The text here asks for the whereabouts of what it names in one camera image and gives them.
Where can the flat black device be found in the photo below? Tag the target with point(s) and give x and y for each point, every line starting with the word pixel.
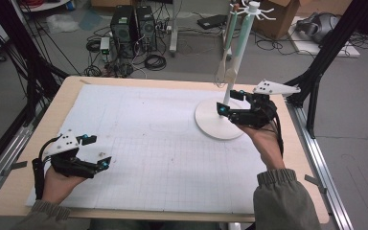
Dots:
pixel 211 21

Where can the person's right hand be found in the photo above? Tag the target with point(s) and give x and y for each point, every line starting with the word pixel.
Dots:
pixel 266 143

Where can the white grid mat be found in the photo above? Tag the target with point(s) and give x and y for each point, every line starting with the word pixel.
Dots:
pixel 156 179

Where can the white board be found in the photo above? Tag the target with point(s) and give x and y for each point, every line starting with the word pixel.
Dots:
pixel 348 51

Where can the brown cardboard box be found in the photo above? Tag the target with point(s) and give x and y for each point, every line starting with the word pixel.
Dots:
pixel 278 19

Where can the white post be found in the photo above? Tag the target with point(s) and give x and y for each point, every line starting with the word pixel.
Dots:
pixel 173 28

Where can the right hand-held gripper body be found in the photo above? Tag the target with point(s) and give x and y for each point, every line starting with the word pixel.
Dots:
pixel 258 111

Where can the grey headset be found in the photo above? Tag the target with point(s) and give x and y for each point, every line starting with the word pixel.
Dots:
pixel 319 27

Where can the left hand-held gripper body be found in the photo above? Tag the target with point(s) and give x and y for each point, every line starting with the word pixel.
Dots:
pixel 62 143

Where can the black computer tower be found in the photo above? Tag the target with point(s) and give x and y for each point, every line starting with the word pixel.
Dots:
pixel 123 28
pixel 146 27

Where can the small white device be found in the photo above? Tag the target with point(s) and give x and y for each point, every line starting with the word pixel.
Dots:
pixel 104 46

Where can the white utensil stand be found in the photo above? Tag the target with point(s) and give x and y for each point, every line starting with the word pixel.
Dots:
pixel 211 124

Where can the black metal frame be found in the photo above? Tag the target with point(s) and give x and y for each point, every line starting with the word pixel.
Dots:
pixel 28 64
pixel 326 48

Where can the clear plastic bag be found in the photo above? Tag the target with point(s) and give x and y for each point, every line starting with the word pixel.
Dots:
pixel 62 23

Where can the person's left hand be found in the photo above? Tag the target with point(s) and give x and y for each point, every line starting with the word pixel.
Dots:
pixel 59 188

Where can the aluminium rail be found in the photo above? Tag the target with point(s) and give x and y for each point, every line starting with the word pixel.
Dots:
pixel 6 153
pixel 326 179

